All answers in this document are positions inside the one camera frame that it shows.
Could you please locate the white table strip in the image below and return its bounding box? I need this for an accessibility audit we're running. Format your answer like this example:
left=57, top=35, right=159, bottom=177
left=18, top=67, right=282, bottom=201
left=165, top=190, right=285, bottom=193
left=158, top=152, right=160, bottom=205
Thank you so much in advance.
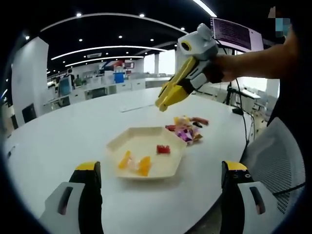
left=120, top=102, right=156, bottom=113

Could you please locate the white mesh office chair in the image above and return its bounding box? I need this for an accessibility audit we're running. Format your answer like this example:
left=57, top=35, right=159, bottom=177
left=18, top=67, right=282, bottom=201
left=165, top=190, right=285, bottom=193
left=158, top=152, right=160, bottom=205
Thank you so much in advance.
left=202, top=117, right=307, bottom=234

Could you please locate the hanging computer monitor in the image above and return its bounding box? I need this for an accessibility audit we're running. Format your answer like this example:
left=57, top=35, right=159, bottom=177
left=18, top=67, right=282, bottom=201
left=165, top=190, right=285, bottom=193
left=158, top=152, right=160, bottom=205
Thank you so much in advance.
left=211, top=17, right=264, bottom=53

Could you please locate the cream hexagonal container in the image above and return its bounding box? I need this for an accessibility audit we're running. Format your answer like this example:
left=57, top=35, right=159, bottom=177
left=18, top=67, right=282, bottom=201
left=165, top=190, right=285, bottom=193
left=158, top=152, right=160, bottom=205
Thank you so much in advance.
left=106, top=126, right=188, bottom=180

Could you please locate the pile of food snacks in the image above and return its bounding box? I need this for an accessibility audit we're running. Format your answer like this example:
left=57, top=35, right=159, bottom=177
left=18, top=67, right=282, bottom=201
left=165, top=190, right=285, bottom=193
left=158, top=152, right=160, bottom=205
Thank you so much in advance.
left=165, top=115, right=210, bottom=145

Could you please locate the person's black shirt torso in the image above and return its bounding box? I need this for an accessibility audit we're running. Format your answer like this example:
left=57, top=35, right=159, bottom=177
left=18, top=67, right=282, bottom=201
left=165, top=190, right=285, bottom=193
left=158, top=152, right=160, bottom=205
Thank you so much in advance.
left=267, top=14, right=312, bottom=152

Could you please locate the small red food packet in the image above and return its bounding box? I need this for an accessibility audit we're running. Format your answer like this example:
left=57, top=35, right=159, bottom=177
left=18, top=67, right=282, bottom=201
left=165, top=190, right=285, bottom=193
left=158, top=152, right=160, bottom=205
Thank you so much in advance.
left=156, top=144, right=171, bottom=155

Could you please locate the person's right hand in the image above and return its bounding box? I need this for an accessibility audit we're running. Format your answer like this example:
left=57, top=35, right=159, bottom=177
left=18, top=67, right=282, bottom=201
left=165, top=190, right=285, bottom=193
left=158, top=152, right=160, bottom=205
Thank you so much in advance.
left=207, top=54, right=238, bottom=85

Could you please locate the thin black cable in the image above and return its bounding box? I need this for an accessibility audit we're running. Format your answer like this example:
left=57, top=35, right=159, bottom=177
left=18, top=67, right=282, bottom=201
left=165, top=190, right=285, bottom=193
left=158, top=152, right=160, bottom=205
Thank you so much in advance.
left=272, top=183, right=306, bottom=196

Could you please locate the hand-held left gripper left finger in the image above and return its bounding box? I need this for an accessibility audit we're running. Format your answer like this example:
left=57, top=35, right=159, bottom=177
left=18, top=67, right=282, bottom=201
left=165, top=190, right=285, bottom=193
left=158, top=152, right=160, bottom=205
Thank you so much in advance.
left=39, top=160, right=103, bottom=234

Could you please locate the teal computer monitor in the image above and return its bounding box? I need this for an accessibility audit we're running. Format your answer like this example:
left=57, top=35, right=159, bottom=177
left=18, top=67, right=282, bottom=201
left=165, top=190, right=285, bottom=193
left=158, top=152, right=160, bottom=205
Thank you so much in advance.
left=59, top=78, right=73, bottom=95

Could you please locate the red blue wall banner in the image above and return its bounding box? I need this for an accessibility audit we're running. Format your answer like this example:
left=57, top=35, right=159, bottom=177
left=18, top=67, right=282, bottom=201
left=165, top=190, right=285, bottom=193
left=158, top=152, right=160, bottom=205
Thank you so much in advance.
left=98, top=59, right=135, bottom=71

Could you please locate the black hanging cable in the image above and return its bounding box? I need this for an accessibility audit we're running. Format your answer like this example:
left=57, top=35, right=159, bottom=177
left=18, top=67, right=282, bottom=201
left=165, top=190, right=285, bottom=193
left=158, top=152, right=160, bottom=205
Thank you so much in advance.
left=242, top=113, right=249, bottom=147

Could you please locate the orange clear food packet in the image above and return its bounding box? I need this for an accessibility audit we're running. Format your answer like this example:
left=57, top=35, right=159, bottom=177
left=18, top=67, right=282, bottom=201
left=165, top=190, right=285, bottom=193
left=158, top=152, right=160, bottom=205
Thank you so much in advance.
left=118, top=150, right=152, bottom=176

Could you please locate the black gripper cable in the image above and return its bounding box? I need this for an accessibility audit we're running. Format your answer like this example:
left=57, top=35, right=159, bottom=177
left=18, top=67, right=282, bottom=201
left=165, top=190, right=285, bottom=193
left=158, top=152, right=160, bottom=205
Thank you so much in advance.
left=234, top=78, right=244, bottom=110

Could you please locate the white office counter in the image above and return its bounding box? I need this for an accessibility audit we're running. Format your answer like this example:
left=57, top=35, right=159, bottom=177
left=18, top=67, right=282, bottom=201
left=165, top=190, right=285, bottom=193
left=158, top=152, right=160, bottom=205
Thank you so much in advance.
left=84, top=77, right=171, bottom=100

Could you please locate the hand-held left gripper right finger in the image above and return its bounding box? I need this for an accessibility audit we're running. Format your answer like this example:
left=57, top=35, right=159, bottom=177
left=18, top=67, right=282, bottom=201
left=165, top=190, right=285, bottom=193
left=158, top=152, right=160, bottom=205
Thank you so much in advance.
left=221, top=160, right=281, bottom=234

